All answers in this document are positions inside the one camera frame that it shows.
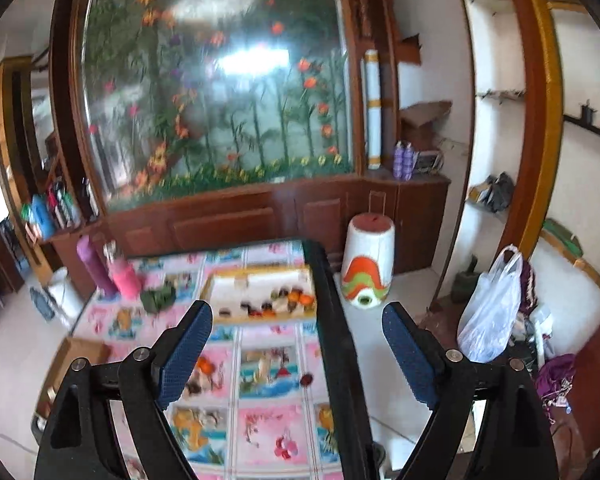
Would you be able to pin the red date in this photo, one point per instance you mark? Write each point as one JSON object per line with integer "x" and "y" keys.
{"x": 306, "y": 379}

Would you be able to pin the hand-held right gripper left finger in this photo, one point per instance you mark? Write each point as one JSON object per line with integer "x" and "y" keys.
{"x": 182, "y": 355}

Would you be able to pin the glass flower display panel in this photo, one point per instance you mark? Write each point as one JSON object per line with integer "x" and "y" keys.
{"x": 205, "y": 85}

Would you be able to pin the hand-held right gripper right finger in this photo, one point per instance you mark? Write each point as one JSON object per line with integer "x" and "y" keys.
{"x": 405, "y": 350}

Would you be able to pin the grey lantern-shaped jug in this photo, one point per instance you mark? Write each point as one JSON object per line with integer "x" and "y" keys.
{"x": 42, "y": 304}

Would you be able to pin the purple thermos bottle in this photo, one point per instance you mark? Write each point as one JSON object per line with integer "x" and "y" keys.
{"x": 92, "y": 265}

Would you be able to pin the small purple bottle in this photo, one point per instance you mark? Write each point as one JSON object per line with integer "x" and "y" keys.
{"x": 398, "y": 161}
{"x": 408, "y": 161}

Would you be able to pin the printed pink tablecloth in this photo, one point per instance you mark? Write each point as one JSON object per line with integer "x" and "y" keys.
{"x": 265, "y": 410}

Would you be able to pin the white and yellow cylinder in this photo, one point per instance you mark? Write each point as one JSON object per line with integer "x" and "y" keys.
{"x": 372, "y": 110}

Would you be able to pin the white plastic bag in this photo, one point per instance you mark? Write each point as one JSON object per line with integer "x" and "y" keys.
{"x": 490, "y": 310}

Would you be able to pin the dark green floor object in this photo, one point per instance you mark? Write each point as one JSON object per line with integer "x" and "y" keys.
{"x": 465, "y": 280}

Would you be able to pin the green box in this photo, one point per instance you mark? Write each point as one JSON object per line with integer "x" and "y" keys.
{"x": 562, "y": 236}

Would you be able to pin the pile of clothes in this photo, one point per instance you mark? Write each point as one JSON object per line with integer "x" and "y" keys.
{"x": 532, "y": 310}

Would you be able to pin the white plastic bucket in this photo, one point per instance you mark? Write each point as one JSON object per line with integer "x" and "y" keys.
{"x": 64, "y": 295}

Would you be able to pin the tangerine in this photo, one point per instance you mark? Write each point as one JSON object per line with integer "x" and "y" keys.
{"x": 305, "y": 300}

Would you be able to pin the wooden arched shelf frame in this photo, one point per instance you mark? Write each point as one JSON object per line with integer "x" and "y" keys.
{"x": 535, "y": 110}

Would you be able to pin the black-rimmed table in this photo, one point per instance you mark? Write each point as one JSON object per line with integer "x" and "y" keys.
{"x": 340, "y": 360}

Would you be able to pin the yellow cardboard tray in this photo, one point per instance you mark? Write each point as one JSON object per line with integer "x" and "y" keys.
{"x": 260, "y": 287}

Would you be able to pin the green toy vegetable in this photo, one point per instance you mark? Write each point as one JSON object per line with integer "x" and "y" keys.
{"x": 157, "y": 299}

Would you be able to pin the blue thermos jug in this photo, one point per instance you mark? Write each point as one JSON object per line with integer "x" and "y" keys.
{"x": 43, "y": 216}

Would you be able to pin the purple cloth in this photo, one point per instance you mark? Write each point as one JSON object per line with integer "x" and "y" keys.
{"x": 559, "y": 375}

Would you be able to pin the white patterned plastic stool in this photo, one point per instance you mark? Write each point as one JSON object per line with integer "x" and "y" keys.
{"x": 367, "y": 260}

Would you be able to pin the wooden side cabinet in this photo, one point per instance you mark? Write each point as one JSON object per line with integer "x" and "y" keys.
{"x": 65, "y": 252}

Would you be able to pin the pink knit-sleeved bottle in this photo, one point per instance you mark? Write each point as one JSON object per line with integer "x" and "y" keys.
{"x": 125, "y": 277}

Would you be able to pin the dark bag on shelf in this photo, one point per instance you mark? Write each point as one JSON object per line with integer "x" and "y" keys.
{"x": 495, "y": 192}

